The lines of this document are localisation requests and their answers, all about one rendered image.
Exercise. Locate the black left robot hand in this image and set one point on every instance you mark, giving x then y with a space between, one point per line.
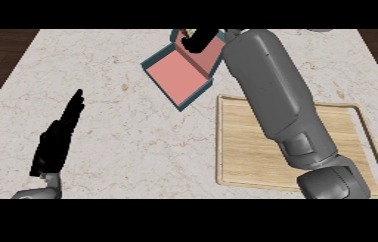
56 142

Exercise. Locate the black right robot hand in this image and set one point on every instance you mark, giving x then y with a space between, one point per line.
200 41

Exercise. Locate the cupcake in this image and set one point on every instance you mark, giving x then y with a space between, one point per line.
187 32

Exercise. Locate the pale wooden tray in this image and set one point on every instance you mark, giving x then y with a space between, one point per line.
252 152

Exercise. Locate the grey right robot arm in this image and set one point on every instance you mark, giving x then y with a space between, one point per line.
286 112

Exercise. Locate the teal and pink open box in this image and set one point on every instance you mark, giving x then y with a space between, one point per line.
185 71

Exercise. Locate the grey object at edge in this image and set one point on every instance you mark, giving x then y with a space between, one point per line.
321 30

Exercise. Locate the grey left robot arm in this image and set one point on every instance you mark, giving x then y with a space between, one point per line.
44 191

